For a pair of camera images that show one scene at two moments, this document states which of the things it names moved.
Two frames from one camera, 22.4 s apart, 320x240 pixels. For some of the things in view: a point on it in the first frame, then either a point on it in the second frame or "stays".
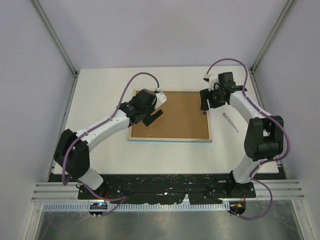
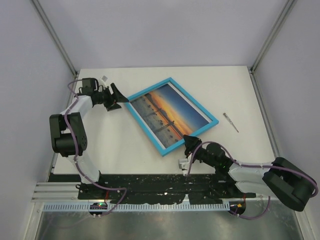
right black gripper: [204, 94] to [191, 142]
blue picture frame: [182, 120] to [182, 91]
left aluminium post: [54, 33] stays
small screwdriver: [230, 121] stays
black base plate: [164, 188] stays
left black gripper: [151, 118] to [119, 97]
